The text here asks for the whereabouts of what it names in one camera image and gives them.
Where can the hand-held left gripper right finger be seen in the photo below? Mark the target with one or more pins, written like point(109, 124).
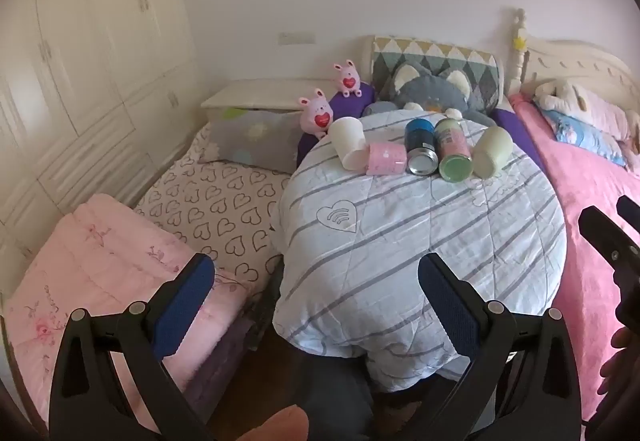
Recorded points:
point(450, 306)

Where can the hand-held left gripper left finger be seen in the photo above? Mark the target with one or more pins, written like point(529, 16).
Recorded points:
point(185, 306)

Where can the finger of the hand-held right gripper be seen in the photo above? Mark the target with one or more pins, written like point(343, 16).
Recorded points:
point(602, 231)
point(629, 213)

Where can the pale green cup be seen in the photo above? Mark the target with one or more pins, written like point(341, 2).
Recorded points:
point(492, 151)

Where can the pink patterned cup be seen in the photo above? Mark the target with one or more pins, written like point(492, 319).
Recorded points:
point(386, 160)

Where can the blue metal cup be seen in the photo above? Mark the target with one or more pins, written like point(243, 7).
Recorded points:
point(420, 143)

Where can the white cup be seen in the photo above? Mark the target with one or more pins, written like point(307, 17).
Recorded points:
point(345, 141)

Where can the person's right hand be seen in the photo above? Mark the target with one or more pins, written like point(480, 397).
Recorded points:
point(617, 363)

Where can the pink fleece blanket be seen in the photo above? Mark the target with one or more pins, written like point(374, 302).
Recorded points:
point(585, 181)

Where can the striped white quilt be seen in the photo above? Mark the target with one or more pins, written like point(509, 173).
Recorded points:
point(420, 241)

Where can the blue cartoon pillow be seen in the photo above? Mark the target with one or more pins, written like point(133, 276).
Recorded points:
point(580, 133)

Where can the pink folded quilt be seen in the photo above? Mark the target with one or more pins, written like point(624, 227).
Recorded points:
point(100, 261)

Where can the heart print bedsheet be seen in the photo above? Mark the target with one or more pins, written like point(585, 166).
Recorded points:
point(225, 216)

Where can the white plush toy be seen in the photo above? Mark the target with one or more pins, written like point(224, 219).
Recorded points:
point(585, 103)

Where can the purple cushion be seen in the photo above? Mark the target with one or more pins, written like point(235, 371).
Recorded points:
point(510, 126)
point(350, 106)

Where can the green pink drink can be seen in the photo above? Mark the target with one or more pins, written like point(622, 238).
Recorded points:
point(451, 146)

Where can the cream wooden headboard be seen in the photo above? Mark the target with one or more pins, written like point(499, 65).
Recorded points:
point(565, 58)

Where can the grey dotted pillow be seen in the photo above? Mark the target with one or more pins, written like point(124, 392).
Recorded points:
point(255, 136)

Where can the diamond pattern pillow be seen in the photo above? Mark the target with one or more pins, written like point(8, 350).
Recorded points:
point(480, 66)

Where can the grey cat plush cushion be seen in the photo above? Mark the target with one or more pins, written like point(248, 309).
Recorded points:
point(425, 91)

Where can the white nightstand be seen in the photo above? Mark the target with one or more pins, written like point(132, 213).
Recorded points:
point(260, 93)

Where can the pink rabbit plush toy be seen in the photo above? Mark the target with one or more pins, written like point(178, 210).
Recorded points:
point(317, 116)
point(348, 80)

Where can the cream wardrobe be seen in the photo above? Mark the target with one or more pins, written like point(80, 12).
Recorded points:
point(90, 46)

